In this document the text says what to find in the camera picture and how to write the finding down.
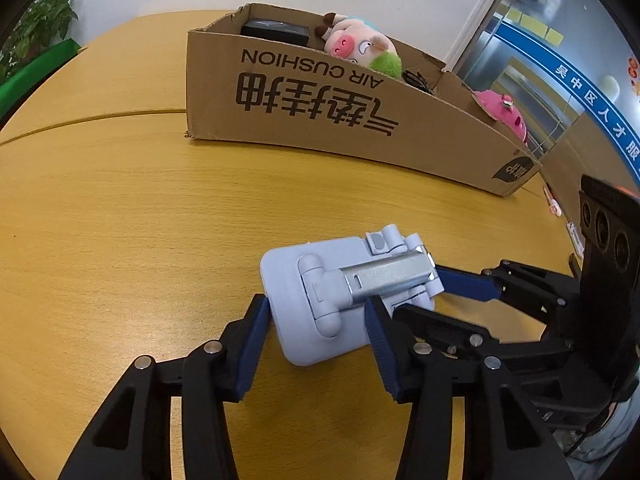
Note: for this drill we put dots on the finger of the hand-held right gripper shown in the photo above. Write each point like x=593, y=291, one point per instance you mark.
x=465, y=285
x=450, y=327

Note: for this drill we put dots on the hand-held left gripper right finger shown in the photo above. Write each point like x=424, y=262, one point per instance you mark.
x=381, y=352

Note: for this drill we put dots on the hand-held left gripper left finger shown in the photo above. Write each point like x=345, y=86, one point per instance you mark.
x=252, y=345

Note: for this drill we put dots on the grey folding phone stand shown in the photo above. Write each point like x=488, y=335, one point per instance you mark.
x=330, y=300

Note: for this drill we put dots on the brown cardboard box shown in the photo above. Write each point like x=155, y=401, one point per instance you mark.
x=325, y=110

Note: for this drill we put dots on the black charger box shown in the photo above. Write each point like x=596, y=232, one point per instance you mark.
x=275, y=29

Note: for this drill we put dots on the wooden desktop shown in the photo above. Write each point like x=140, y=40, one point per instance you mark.
x=125, y=235

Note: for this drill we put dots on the pink white pen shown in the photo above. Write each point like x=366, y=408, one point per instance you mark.
x=552, y=202

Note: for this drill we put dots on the person's grey clothing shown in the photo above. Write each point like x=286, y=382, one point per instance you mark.
x=605, y=445

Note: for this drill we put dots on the magenta plush toy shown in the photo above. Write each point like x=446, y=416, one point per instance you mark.
x=502, y=112

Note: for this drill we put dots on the glass door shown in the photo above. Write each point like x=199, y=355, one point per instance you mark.
x=550, y=85

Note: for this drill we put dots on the blue banner strip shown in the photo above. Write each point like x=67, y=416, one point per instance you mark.
x=575, y=80

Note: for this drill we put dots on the red festive window sticker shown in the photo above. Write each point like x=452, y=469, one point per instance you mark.
x=634, y=72

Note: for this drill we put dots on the yellow sticky note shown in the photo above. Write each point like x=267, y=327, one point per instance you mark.
x=516, y=14
x=534, y=22
x=554, y=36

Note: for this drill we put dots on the pink pig plush toy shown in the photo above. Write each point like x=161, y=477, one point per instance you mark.
x=357, y=42

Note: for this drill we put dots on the green board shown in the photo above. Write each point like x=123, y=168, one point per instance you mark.
x=35, y=72

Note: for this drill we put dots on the green potted plant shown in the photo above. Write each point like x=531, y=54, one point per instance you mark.
x=37, y=25

